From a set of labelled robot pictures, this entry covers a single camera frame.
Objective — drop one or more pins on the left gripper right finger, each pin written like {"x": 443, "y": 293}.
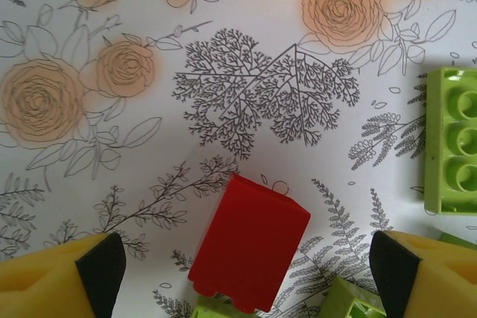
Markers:
{"x": 428, "y": 280}

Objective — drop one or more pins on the floral patterned table cover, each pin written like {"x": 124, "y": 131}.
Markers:
{"x": 238, "y": 72}

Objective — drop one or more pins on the red sloped lego block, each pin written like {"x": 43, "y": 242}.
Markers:
{"x": 246, "y": 243}

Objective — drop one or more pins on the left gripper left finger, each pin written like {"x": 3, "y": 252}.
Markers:
{"x": 44, "y": 280}

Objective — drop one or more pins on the large green lego brick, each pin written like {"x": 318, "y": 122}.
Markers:
{"x": 439, "y": 128}

